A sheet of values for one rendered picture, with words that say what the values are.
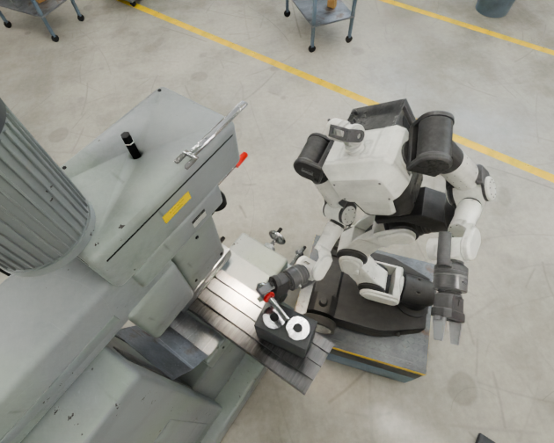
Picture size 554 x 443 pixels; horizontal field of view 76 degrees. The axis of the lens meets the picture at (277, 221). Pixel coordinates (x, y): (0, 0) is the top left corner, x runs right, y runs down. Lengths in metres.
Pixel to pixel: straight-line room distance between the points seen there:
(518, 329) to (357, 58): 3.07
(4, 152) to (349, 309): 1.76
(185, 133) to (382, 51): 3.86
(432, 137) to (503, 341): 2.09
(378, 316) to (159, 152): 1.54
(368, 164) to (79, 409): 0.99
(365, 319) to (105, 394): 1.40
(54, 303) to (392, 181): 0.93
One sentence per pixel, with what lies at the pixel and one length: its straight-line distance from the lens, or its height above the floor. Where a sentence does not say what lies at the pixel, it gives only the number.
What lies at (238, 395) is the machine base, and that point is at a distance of 2.34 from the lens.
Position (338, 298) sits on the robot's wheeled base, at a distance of 2.08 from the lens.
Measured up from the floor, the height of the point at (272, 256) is 0.74.
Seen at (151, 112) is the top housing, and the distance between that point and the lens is 0.99.
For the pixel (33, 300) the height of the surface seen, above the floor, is 1.76.
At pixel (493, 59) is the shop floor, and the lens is 4.91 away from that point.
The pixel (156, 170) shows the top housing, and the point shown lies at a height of 1.89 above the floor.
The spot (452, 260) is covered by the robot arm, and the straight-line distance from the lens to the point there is 1.11.
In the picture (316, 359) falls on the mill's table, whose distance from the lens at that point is 1.61.
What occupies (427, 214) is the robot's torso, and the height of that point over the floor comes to 1.46.
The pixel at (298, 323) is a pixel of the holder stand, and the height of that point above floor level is 1.14.
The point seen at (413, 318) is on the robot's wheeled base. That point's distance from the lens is 2.14.
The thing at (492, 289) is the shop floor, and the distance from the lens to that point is 3.06.
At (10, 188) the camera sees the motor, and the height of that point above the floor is 2.10.
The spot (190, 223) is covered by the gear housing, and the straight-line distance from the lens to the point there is 0.99.
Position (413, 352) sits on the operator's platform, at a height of 0.40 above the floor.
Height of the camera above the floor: 2.52
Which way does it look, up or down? 59 degrees down
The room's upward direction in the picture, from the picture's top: 3 degrees counter-clockwise
